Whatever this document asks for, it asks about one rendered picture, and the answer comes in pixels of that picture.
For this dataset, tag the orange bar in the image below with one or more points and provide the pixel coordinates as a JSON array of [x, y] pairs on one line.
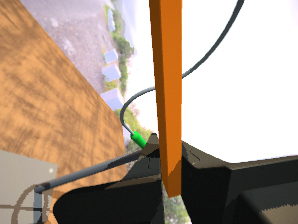
[[166, 19]]

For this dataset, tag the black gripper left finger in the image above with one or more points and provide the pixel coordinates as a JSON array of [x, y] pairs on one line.
[[136, 198]]

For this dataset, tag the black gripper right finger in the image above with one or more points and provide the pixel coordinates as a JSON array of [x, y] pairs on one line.
[[210, 185]]

